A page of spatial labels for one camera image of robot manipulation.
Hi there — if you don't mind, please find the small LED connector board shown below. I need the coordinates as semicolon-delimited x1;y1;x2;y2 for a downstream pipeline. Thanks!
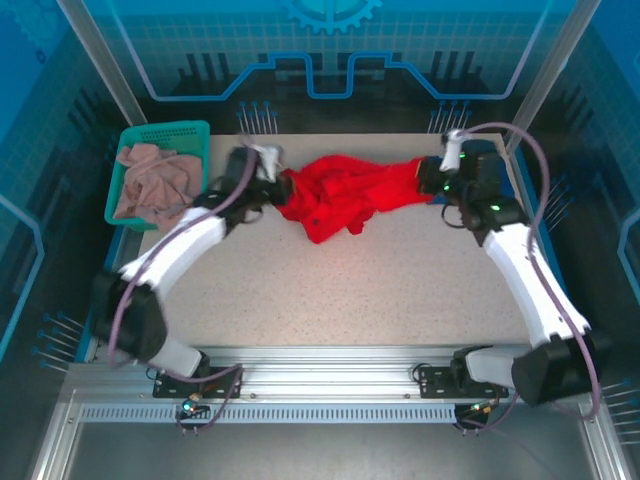
462;399;501;419
180;394;211;419

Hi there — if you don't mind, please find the slotted grey cable duct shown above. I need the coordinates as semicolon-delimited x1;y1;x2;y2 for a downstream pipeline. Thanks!
79;403;474;424

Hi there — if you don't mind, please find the aluminium frame post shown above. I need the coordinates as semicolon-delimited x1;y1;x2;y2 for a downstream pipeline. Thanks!
54;0;150;127
503;0;601;151

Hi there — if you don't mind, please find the aluminium frame bar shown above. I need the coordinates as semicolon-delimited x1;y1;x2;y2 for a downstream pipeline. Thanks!
29;394;84;480
577;397;629;480

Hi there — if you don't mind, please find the blue table edge strip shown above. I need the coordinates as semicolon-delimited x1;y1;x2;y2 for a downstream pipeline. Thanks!
508;147;590;364

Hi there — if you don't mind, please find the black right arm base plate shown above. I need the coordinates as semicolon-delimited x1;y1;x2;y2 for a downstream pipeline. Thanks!
417;366;511;400

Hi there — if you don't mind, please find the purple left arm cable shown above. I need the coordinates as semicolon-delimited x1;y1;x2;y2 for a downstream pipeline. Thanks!
106;147;261;437

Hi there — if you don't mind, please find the green plastic basket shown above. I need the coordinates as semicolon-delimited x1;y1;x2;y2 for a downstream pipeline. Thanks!
103;119;211;232

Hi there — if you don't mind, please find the crumpled pink cloth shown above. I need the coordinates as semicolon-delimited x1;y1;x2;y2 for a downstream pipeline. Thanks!
112;142;204;231

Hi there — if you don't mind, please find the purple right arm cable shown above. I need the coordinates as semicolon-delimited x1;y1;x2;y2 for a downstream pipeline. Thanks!
452;122;601;437

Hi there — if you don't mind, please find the aluminium rail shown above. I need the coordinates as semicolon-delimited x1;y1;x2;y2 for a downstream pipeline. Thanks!
67;344;596;401

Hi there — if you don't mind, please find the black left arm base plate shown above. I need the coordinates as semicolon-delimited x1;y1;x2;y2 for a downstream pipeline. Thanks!
152;367;245;400

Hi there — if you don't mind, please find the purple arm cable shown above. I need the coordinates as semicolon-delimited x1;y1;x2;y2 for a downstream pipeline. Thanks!
106;147;261;437
452;122;601;437

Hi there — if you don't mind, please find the red t-shirt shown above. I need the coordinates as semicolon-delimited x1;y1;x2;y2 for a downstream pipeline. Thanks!
277;154;436;245

